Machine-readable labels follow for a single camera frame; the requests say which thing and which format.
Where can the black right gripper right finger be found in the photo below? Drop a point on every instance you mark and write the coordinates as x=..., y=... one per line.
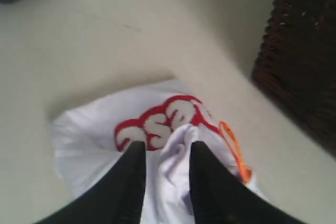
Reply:
x=217, y=196

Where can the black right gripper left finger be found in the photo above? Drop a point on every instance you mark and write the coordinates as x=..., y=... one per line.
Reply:
x=116, y=198

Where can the white t-shirt with red print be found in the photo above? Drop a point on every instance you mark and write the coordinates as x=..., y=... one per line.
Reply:
x=89, y=140

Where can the dark brown wicker basket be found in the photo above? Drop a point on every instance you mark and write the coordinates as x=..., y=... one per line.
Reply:
x=296, y=63

